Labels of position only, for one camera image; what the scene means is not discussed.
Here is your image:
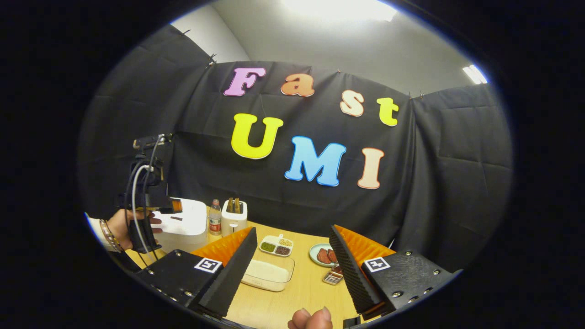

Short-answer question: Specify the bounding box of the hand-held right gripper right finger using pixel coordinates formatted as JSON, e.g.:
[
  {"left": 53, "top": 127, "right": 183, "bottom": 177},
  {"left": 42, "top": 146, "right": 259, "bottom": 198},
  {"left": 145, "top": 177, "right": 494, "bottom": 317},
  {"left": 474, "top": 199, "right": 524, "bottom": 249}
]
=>
[{"left": 329, "top": 224, "right": 458, "bottom": 321}]

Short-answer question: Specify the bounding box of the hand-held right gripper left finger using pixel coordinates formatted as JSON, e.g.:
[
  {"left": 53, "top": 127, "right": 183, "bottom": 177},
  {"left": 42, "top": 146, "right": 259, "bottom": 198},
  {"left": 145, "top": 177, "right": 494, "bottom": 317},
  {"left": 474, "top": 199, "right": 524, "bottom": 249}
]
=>
[{"left": 135, "top": 227, "right": 259, "bottom": 319}]

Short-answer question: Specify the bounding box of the metal wire chopstick holder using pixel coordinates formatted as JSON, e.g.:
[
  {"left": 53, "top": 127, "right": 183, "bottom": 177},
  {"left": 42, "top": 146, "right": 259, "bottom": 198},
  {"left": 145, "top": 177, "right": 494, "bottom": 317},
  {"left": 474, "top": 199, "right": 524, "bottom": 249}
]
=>
[{"left": 322, "top": 267, "right": 345, "bottom": 286}]

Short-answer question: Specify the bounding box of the white rice cooker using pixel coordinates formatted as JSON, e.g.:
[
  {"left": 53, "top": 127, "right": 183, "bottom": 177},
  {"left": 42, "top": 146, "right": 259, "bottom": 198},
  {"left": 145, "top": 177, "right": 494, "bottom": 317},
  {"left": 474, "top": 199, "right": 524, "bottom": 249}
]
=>
[{"left": 153, "top": 198, "right": 209, "bottom": 254}]

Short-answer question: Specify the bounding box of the clear rice container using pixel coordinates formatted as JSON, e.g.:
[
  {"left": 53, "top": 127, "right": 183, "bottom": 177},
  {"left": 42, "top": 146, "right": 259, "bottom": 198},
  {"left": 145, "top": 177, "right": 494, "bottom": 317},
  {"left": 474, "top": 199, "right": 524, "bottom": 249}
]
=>
[{"left": 240, "top": 255, "right": 296, "bottom": 292}]

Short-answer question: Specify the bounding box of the pale green plate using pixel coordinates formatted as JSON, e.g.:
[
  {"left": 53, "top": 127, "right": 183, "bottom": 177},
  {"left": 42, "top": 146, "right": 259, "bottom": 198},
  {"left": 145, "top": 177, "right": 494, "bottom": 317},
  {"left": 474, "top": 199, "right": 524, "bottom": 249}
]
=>
[{"left": 308, "top": 243, "right": 337, "bottom": 268}]

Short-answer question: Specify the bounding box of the clear water bottle red label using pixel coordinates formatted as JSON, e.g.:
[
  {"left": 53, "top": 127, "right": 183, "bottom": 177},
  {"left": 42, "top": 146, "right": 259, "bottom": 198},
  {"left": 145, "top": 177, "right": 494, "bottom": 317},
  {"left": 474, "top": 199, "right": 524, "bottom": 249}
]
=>
[{"left": 208, "top": 199, "right": 223, "bottom": 236}]

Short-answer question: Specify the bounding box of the white toaster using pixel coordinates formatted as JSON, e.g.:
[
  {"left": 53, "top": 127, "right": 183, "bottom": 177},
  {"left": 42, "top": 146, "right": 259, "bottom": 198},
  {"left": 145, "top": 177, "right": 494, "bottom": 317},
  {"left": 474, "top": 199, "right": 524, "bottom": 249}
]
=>
[{"left": 221, "top": 200, "right": 248, "bottom": 237}]

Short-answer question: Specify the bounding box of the white divided bean dish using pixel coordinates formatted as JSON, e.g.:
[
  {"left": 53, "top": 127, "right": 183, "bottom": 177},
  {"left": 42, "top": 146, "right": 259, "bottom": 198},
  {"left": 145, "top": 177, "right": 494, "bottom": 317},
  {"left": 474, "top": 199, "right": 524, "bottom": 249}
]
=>
[{"left": 259, "top": 233, "right": 294, "bottom": 257}]

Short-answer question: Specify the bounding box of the large ceiling light panel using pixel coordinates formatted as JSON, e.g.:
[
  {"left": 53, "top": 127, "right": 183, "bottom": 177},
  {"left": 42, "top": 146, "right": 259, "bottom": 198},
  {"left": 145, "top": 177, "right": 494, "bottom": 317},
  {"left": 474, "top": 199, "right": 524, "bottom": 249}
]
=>
[{"left": 281, "top": 0, "right": 399, "bottom": 22}]

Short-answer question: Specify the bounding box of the beaded bracelet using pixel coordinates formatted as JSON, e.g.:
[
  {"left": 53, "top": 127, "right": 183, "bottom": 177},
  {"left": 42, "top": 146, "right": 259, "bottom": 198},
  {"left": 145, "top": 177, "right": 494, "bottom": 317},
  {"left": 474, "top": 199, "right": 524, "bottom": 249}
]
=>
[{"left": 99, "top": 219, "right": 122, "bottom": 253}]

